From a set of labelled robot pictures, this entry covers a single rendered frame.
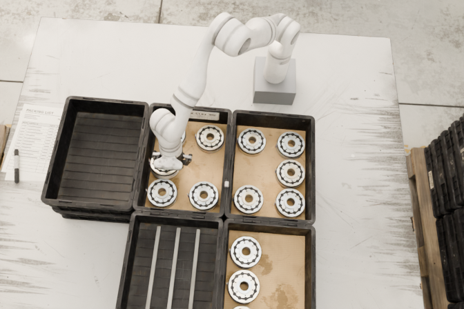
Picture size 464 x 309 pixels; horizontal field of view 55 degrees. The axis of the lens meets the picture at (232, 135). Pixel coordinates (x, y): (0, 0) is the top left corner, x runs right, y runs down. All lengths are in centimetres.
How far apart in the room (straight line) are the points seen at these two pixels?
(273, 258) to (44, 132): 103
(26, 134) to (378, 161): 141
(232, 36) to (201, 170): 61
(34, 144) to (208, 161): 71
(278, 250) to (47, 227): 84
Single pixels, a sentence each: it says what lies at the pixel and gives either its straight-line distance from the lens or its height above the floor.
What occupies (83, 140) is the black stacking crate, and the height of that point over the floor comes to 83.
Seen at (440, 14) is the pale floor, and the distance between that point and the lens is 344.
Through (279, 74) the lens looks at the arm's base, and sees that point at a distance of 178.
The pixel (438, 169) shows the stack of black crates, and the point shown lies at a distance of 250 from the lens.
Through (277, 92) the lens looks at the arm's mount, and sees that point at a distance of 182.
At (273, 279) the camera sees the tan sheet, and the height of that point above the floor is 83.
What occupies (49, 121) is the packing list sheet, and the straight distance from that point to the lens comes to 196.
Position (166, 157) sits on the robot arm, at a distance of 143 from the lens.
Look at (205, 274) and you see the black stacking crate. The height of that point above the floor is 83.
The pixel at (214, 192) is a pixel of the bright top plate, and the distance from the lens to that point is 157.
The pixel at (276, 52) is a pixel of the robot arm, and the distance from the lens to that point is 166.
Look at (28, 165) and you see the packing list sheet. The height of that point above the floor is 70.
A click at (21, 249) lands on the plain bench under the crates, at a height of 70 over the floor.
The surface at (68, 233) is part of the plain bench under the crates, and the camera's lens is 178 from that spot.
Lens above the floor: 236
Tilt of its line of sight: 66 degrees down
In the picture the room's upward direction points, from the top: 6 degrees clockwise
